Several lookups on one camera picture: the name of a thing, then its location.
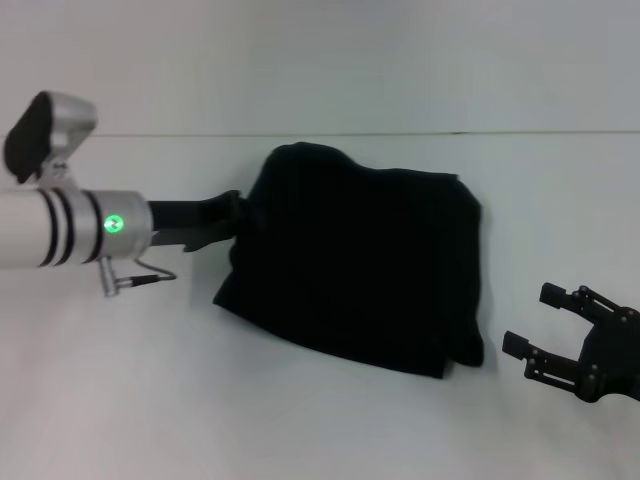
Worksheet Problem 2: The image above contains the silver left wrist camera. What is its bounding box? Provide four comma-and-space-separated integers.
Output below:
2, 90, 99, 191

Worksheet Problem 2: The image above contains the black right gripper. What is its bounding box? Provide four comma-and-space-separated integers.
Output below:
501, 282, 640, 404

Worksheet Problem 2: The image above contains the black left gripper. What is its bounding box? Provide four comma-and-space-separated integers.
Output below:
144, 188, 251, 254

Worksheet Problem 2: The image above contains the left arm cable with metal plug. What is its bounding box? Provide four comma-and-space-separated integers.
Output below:
97, 255, 179, 298

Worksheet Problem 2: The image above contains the black shirt with FREE print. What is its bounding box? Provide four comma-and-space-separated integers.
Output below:
210, 141, 489, 380

